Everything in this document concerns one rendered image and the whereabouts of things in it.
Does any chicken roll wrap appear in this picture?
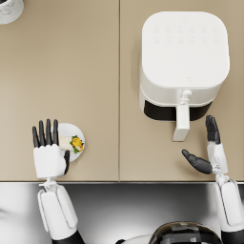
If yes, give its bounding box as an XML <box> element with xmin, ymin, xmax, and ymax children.
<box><xmin>57</xmin><ymin>134</ymin><xmax>85</xmax><ymax>154</ymax></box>

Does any white air fryer drawer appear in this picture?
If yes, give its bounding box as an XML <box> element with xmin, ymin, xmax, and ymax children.
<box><xmin>143</xmin><ymin>89</ymin><xmax>214</xmax><ymax>143</ymax></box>

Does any white air fryer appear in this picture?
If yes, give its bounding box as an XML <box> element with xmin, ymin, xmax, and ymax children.
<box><xmin>138</xmin><ymin>10</ymin><xmax>231</xmax><ymax>122</ymax></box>

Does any white round plate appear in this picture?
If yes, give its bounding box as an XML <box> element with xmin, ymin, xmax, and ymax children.
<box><xmin>56</xmin><ymin>122</ymin><xmax>86</xmax><ymax>163</ymax></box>

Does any dark round robot body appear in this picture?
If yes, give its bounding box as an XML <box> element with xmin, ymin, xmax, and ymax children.
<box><xmin>114</xmin><ymin>221</ymin><xmax>224</xmax><ymax>244</ymax></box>

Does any white marbled pot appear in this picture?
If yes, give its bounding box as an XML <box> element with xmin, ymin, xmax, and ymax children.
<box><xmin>0</xmin><ymin>0</ymin><xmax>25</xmax><ymax>26</ymax></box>

